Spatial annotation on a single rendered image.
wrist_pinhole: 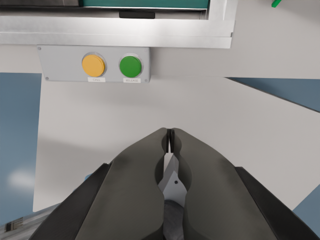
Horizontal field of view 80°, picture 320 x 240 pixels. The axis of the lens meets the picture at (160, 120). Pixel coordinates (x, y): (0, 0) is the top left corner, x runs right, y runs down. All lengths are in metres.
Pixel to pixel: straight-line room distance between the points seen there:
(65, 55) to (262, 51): 0.43
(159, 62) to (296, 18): 0.31
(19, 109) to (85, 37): 1.48
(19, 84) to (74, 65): 1.33
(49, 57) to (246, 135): 0.52
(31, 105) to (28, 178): 0.81
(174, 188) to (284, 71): 0.41
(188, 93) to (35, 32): 0.35
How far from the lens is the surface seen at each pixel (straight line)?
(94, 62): 0.39
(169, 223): 0.53
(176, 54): 0.48
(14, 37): 0.46
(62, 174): 0.73
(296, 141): 0.69
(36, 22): 0.43
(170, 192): 0.57
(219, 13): 0.38
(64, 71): 0.43
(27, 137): 1.95
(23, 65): 0.59
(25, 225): 0.39
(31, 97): 1.73
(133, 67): 0.37
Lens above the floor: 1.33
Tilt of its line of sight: 62 degrees down
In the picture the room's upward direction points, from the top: 178 degrees counter-clockwise
